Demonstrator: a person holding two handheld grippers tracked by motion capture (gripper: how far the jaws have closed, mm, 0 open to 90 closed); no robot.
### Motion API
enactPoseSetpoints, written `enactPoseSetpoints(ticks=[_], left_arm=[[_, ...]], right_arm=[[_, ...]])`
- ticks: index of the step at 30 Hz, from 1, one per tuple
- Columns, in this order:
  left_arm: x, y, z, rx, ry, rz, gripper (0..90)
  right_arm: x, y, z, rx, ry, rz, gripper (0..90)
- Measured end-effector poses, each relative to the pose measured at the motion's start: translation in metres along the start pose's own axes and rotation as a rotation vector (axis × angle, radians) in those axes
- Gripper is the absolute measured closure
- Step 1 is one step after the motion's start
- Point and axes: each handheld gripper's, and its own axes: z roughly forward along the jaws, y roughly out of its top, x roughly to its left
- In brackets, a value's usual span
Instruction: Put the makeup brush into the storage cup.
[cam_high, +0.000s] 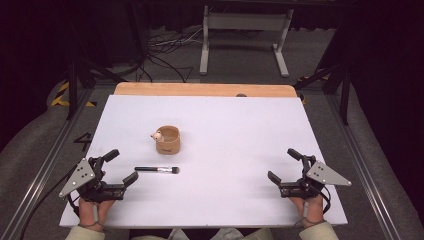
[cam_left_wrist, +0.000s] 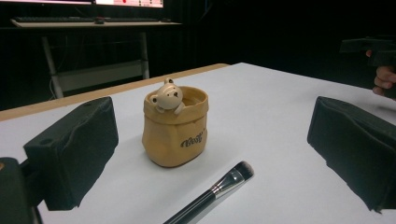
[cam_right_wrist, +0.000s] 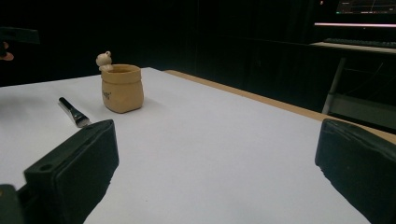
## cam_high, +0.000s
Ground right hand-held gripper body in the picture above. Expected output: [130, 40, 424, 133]
[279, 155, 352, 200]

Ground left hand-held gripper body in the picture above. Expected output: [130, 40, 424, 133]
[59, 156, 126, 203]

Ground black makeup brush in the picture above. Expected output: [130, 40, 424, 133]
[134, 166, 181, 175]

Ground brown cup with animal figure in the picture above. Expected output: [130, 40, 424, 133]
[150, 125, 181, 156]

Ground person's right hand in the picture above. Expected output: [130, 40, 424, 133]
[289, 194, 325, 229]

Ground person's left hand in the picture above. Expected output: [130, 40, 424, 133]
[78, 198, 116, 233]

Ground black tape mark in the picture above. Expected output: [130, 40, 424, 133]
[73, 132, 94, 153]

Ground person's legs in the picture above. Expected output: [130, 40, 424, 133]
[129, 227, 275, 240]

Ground yellow black hazard tape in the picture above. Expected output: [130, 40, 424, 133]
[50, 81, 98, 108]

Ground black tripod stand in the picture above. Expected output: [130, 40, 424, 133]
[293, 31, 352, 126]

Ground wooden table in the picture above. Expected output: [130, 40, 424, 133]
[113, 82, 298, 99]

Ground grey metal stand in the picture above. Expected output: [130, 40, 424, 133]
[199, 5, 295, 78]

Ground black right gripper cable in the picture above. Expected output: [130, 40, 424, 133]
[319, 185, 332, 215]

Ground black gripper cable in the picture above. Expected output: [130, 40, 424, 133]
[19, 164, 82, 240]
[319, 185, 332, 215]

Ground aluminium floor rail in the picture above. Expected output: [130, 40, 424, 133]
[323, 93, 408, 240]
[0, 87, 96, 240]

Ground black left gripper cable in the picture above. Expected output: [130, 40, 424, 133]
[19, 164, 82, 240]

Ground bundle of floor cables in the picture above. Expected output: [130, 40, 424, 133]
[138, 27, 205, 84]

